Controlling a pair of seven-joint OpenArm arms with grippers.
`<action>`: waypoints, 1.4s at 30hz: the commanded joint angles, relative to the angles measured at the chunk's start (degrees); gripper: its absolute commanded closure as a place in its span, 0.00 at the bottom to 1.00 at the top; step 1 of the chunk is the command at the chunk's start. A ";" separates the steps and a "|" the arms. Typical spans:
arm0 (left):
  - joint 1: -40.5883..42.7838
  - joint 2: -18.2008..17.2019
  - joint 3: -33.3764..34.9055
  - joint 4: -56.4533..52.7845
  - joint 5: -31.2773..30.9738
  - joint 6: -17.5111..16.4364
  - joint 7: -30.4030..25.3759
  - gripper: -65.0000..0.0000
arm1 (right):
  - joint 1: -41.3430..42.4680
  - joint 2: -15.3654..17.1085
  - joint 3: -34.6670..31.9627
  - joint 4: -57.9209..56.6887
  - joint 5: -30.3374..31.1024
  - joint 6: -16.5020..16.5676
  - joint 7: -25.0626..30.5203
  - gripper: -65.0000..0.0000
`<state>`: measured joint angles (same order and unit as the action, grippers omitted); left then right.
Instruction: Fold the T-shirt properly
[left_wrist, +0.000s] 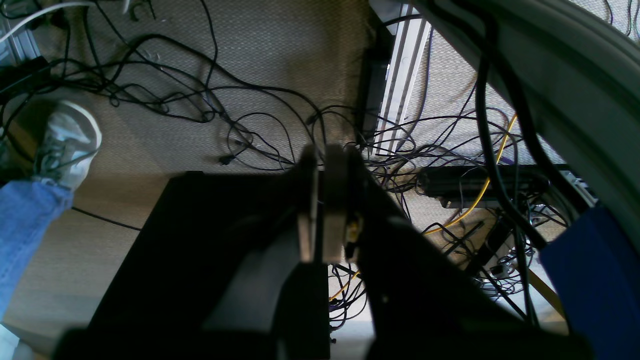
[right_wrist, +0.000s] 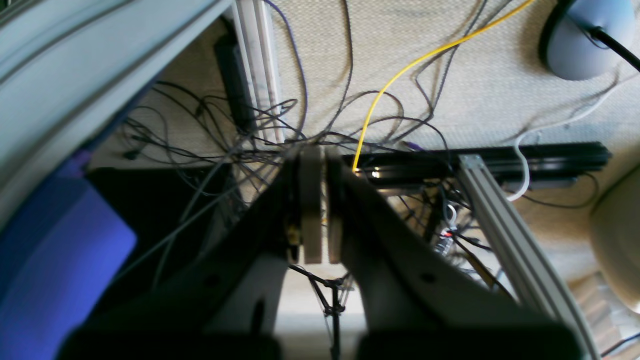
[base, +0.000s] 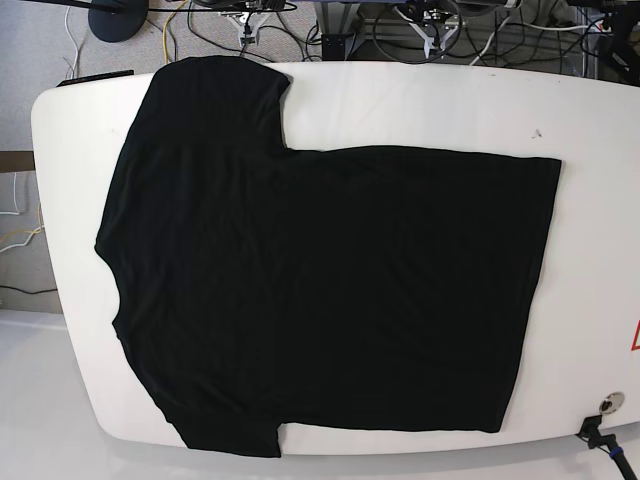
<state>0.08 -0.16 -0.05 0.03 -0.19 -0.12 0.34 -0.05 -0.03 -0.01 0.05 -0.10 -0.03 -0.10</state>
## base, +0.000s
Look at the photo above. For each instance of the black T-shirt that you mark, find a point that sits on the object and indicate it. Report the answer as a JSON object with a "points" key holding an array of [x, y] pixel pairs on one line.
{"points": [[368, 288]]}

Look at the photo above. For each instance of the black table leg column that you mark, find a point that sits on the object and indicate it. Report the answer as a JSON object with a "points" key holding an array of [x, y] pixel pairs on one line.
{"points": [[339, 28]]}

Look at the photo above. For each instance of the round dark stand base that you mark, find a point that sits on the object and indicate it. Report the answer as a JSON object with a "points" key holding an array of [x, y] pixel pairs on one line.
{"points": [[117, 21]]}

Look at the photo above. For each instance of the red warning triangle sticker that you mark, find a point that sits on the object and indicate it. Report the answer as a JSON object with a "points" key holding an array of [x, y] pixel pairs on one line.
{"points": [[636, 339]]}

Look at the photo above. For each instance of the metal table grommet right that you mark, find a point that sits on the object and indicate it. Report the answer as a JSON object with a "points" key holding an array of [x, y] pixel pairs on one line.
{"points": [[612, 403]]}

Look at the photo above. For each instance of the black clamp with cable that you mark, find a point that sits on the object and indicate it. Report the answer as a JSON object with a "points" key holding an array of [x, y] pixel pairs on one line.
{"points": [[590, 434]]}

